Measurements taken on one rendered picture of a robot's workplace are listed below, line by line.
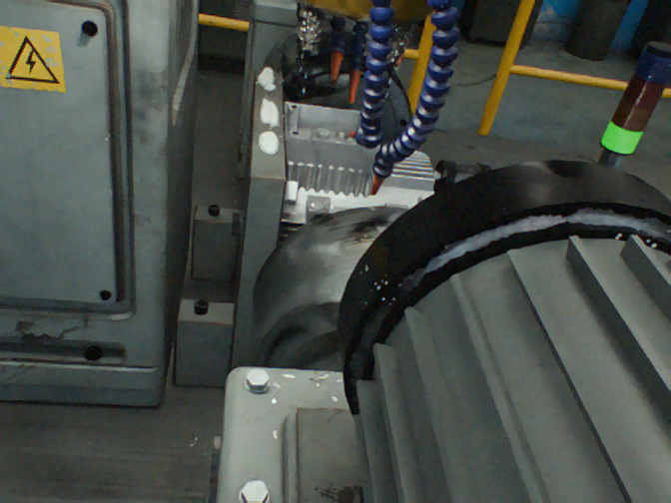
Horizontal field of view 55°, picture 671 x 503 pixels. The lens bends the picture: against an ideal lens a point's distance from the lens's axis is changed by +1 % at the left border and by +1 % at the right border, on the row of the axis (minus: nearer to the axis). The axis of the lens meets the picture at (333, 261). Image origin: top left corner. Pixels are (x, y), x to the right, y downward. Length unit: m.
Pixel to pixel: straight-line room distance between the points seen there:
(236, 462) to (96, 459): 0.47
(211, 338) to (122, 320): 0.12
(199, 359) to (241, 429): 0.47
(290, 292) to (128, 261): 0.23
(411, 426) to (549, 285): 0.07
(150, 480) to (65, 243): 0.30
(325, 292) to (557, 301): 0.32
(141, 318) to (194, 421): 0.17
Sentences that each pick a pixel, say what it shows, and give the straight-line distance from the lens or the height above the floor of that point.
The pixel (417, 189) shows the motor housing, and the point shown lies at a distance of 0.84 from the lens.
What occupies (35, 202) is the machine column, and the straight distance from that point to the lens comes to 0.69.
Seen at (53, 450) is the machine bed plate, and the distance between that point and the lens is 0.86.
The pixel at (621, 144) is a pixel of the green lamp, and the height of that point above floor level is 1.05.
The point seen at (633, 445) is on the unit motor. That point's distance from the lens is 0.20.
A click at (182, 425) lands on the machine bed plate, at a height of 0.80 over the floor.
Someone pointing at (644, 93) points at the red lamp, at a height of 1.15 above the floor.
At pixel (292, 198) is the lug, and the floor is 1.08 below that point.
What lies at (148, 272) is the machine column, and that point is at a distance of 0.72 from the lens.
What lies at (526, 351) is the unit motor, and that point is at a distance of 0.23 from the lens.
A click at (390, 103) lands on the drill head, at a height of 1.10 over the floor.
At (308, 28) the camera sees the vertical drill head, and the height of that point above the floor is 1.27.
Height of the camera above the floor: 1.48
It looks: 36 degrees down
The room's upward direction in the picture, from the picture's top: 12 degrees clockwise
